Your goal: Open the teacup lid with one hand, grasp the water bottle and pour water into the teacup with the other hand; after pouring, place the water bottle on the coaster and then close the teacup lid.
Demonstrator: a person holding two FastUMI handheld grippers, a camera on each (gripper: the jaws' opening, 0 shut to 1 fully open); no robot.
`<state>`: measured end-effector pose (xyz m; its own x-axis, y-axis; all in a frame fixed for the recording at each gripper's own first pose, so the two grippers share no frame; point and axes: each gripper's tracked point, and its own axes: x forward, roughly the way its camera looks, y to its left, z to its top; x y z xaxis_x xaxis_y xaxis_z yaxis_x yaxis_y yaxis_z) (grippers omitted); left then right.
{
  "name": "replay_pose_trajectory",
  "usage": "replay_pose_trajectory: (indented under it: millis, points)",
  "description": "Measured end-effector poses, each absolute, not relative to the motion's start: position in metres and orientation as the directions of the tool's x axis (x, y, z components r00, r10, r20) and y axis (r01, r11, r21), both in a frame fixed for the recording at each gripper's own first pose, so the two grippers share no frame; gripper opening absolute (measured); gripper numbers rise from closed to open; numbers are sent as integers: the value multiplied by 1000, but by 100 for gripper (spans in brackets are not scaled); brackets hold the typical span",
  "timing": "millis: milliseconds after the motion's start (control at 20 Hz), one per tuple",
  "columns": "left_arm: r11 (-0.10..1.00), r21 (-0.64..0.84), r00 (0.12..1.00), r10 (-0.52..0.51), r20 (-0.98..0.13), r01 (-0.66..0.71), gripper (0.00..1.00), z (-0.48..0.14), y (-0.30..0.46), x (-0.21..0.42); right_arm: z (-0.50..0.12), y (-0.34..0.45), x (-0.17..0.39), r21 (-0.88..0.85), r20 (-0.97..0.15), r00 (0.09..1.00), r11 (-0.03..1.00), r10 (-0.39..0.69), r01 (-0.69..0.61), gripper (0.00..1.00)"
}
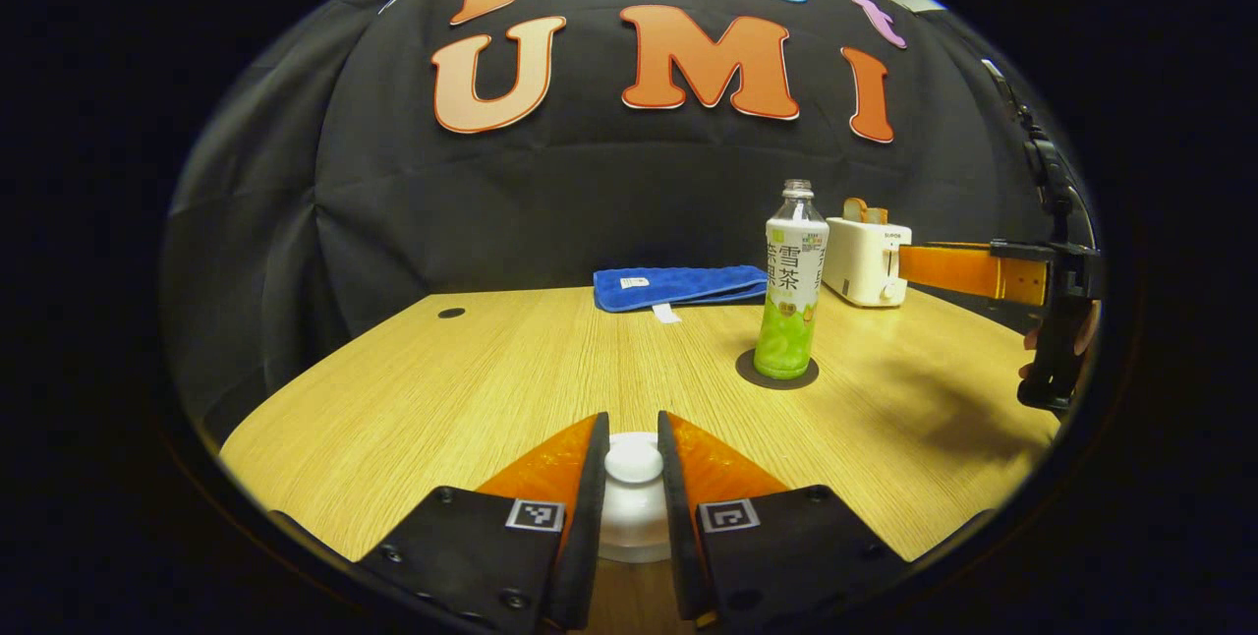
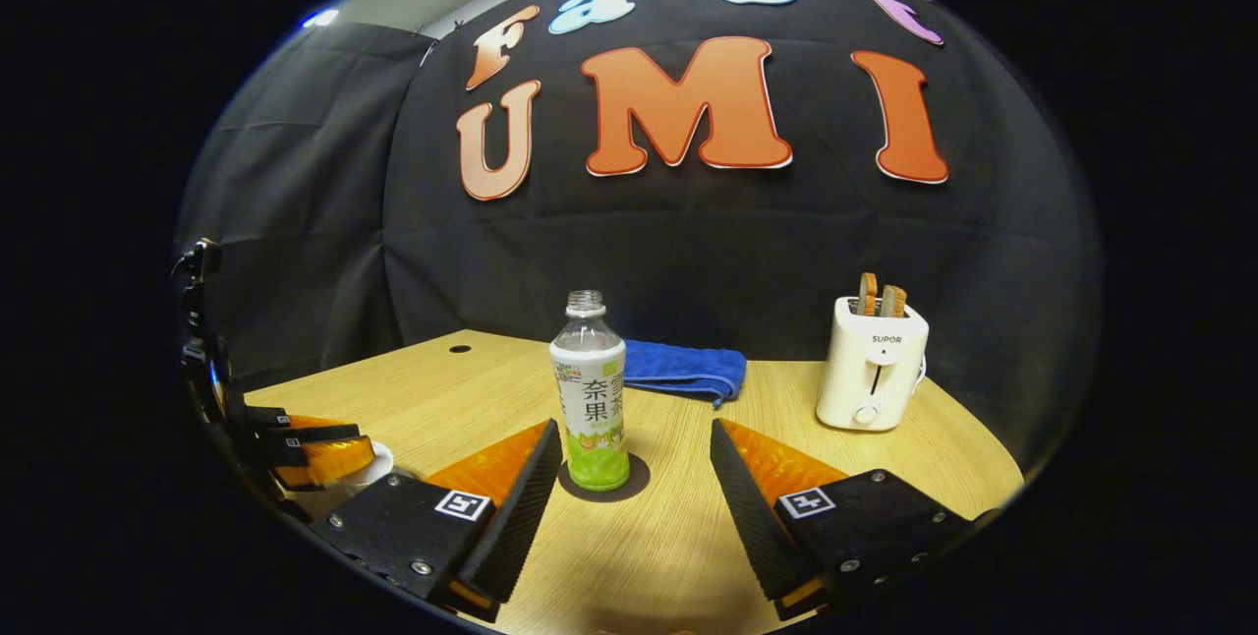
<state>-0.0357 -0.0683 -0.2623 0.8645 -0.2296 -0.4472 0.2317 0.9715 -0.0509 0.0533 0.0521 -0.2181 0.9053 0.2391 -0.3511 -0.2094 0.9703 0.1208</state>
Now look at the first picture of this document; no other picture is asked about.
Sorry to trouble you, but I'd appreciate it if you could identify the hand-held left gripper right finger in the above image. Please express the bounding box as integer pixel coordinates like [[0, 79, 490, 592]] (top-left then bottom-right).
[[657, 410, 910, 628]]

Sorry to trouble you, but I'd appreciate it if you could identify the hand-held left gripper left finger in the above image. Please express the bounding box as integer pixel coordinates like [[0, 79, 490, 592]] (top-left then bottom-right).
[[354, 411, 610, 634]]

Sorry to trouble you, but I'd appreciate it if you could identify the black backdrop cloth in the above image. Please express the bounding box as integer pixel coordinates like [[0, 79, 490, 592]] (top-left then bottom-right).
[[162, 0, 1082, 439]]

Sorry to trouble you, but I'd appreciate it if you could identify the cream white toaster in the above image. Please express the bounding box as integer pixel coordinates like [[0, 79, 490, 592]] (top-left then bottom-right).
[[822, 215, 913, 309]]

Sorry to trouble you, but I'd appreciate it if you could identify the dark round coaster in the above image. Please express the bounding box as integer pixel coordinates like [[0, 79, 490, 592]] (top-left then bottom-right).
[[735, 348, 820, 391]]

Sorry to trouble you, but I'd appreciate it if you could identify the green white water bottle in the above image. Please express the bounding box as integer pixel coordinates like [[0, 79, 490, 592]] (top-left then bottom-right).
[[753, 179, 830, 381]]

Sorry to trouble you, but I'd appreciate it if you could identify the blue folded towel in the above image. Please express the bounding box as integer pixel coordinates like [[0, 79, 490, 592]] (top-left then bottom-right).
[[593, 265, 770, 323]]

